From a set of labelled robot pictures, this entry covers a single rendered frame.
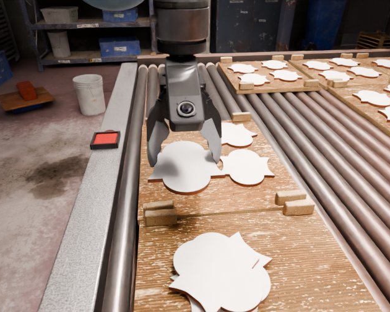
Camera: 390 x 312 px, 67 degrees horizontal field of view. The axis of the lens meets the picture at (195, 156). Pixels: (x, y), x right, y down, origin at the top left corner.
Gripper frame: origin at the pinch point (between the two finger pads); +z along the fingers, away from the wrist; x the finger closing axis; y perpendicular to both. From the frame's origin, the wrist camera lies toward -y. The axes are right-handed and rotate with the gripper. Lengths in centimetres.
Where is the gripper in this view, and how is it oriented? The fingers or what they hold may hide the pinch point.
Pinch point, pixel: (184, 164)
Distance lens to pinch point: 51.5
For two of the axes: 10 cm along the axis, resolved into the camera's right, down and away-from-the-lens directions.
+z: 0.0, 8.5, 5.3
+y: -1.1, -5.2, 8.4
